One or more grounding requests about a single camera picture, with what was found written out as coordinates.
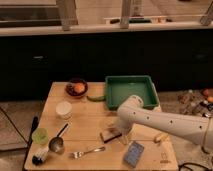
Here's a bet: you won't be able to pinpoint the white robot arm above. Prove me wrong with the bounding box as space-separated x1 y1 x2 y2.
113 95 213 149

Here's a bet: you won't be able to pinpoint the black clamp at table edge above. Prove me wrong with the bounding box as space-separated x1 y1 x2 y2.
22 116 39 171

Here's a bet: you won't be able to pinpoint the white paper cup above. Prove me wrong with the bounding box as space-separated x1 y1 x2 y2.
55 101 72 119

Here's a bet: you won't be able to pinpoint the orange fruit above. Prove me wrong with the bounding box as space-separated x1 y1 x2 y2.
74 83 85 93

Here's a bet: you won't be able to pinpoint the black cable on floor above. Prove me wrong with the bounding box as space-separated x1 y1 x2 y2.
177 161 210 171

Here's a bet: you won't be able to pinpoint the green chili pepper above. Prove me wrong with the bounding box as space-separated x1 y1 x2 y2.
87 96 105 102

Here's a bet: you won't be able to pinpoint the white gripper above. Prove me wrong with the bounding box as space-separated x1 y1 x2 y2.
107 119 133 145

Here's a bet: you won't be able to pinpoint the dark red bowl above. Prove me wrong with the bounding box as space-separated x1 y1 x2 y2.
65 78 88 98

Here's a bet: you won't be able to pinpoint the silver metal fork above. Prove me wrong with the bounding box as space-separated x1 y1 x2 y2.
69 146 106 159

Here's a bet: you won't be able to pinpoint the small green plastic cup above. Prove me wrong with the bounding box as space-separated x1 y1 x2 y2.
32 128 48 145

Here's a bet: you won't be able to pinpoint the wooden felt board eraser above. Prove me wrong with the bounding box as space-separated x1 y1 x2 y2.
100 129 121 143

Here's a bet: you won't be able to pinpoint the spice bottles on floor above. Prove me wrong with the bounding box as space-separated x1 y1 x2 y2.
178 88 213 118

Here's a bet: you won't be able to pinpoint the black and white brush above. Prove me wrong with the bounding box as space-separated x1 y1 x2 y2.
32 147 49 165

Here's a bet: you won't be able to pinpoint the blue sponge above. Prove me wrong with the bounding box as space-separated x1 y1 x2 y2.
123 141 144 168

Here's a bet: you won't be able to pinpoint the metal measuring cup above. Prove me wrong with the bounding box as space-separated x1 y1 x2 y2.
48 123 69 154

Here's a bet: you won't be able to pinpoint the green plastic tray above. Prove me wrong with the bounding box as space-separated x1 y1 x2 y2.
105 75 159 110

